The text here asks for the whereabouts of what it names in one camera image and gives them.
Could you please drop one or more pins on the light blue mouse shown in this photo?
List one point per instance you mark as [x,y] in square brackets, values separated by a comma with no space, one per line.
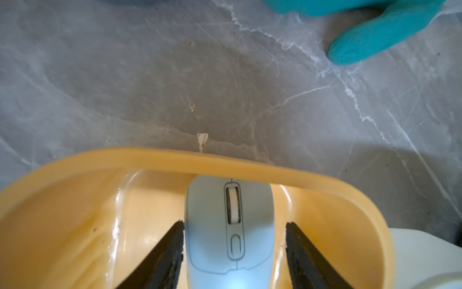
[230,233]

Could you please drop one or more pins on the green rubber glove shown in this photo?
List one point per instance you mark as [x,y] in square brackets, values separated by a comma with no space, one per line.
[399,20]

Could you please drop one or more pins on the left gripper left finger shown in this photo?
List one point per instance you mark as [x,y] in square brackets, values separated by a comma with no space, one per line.
[160,269]

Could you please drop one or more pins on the white storage box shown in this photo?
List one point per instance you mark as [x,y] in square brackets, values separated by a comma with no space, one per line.
[423,261]

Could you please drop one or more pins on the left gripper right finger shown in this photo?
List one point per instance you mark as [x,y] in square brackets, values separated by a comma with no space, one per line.
[308,268]

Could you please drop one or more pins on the yellow storage box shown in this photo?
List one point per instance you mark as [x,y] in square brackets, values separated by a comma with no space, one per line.
[87,221]

